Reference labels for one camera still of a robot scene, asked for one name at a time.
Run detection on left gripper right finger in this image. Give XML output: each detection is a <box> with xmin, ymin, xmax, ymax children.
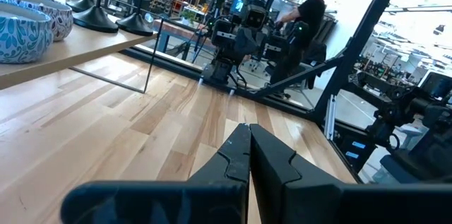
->
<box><xmin>249</xmin><ymin>123</ymin><xmax>452</xmax><ymax>224</ymax></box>

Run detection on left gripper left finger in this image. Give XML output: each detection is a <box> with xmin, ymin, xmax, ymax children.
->
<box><xmin>59</xmin><ymin>123</ymin><xmax>252</xmax><ymax>224</ymax></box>

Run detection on dark leaf-print candle tin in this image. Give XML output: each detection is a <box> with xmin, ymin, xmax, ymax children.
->
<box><xmin>0</xmin><ymin>0</ymin><xmax>74</xmax><ymax>42</ymax></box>

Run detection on blue floral candle tin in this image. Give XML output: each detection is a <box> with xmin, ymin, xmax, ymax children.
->
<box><xmin>0</xmin><ymin>1</ymin><xmax>54</xmax><ymax>65</ymax></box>

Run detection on small background plant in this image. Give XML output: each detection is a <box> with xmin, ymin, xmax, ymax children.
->
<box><xmin>179</xmin><ymin>8</ymin><xmax>196</xmax><ymax>25</ymax></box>

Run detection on orange-edged background table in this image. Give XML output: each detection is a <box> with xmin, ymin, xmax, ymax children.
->
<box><xmin>155</xmin><ymin>18</ymin><xmax>216</xmax><ymax>54</ymax></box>

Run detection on person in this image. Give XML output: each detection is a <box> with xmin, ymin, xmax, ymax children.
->
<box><xmin>270</xmin><ymin>0</ymin><xmax>335</xmax><ymax>100</ymax></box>

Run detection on silver aluminium bar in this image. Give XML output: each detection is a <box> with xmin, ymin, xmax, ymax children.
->
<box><xmin>323</xmin><ymin>93</ymin><xmax>337</xmax><ymax>141</ymax></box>

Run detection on wooden shelf black legs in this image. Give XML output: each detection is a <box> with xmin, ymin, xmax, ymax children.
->
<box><xmin>0</xmin><ymin>0</ymin><xmax>165</xmax><ymax>95</ymax></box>

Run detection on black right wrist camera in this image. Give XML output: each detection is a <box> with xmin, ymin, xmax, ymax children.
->
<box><xmin>242</xmin><ymin>3</ymin><xmax>268</xmax><ymax>30</ymax></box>

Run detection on black metal table frame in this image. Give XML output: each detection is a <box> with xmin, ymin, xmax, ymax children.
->
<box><xmin>121</xmin><ymin>0</ymin><xmax>409</xmax><ymax>140</ymax></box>

